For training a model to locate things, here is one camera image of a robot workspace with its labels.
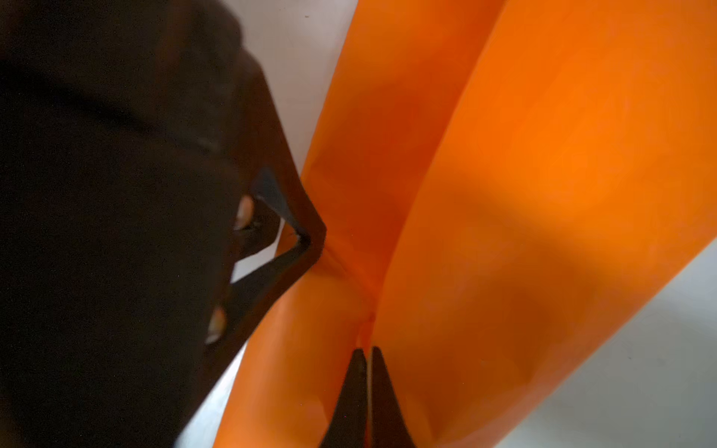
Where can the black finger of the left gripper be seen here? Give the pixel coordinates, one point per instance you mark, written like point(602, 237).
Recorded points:
point(253, 296)
point(263, 150)

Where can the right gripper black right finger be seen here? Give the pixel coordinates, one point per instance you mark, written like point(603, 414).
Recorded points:
point(387, 427)

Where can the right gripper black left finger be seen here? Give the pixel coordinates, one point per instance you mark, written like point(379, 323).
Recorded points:
point(347, 429)

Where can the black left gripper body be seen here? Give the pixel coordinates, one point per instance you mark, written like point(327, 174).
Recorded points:
point(118, 194)

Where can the orange wrapping paper sheet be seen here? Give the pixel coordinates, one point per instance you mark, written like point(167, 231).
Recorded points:
point(505, 184)

